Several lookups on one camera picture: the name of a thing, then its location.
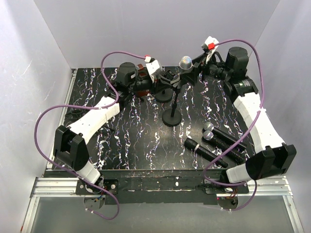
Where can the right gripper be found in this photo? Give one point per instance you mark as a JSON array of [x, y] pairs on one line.
[[199, 63]]

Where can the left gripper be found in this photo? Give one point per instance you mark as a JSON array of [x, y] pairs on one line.
[[160, 84]]

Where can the silver glitter microphone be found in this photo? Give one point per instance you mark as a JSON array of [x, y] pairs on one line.
[[185, 63]]

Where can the round base microphone stand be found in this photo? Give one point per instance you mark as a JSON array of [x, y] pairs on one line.
[[164, 96]]

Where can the black microphone iridescent head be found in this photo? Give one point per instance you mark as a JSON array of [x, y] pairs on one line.
[[208, 126]]

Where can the matte black microphone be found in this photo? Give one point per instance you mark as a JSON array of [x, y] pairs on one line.
[[203, 152]]

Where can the black glitter microphone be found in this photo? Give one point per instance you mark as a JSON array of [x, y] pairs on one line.
[[234, 154]]

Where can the small black tripod stand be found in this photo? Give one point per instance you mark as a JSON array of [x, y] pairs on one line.
[[105, 127]]

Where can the tall black tripod stand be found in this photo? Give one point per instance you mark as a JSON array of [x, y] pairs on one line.
[[73, 114]]

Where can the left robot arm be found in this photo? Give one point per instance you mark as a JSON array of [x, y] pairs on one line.
[[70, 144]]

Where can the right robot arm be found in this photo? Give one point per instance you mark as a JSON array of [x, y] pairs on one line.
[[272, 155]]

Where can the brown wooden metronome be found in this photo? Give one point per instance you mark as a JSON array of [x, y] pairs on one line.
[[142, 81]]

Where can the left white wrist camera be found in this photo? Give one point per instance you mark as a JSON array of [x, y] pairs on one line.
[[153, 67]]

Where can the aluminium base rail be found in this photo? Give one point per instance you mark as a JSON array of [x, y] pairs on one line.
[[159, 182]]

